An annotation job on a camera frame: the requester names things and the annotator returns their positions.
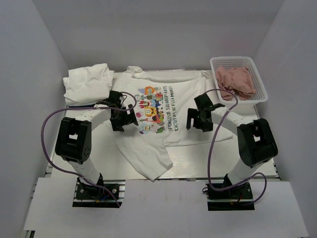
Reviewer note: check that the white printed t shirt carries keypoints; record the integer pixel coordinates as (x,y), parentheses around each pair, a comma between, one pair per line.
(162,103)

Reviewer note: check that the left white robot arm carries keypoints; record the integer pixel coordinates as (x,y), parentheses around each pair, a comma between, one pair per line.
(74,140)

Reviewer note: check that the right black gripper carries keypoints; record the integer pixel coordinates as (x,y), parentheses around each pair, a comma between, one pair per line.
(193,113)

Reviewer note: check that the pink t shirt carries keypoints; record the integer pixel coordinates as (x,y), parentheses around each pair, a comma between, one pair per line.
(237,80)

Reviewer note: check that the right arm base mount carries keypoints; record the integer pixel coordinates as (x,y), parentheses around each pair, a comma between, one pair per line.
(239,198)

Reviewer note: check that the white plastic basket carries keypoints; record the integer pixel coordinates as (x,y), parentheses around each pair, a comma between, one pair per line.
(244,107)

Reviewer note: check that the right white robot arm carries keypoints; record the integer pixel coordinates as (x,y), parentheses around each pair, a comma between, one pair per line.
(256,144)

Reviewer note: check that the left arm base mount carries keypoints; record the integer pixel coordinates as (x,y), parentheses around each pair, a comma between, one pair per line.
(87,196)

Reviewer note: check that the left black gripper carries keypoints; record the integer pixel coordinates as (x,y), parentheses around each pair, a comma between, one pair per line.
(129,118)

